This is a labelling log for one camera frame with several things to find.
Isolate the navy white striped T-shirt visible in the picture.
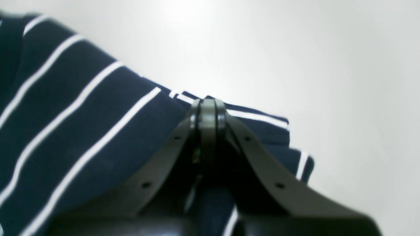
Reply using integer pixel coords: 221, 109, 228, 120
0, 11, 315, 236

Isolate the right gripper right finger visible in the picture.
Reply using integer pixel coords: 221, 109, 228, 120
210, 100, 381, 236

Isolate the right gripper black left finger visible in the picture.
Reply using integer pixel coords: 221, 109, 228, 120
49, 100, 210, 236

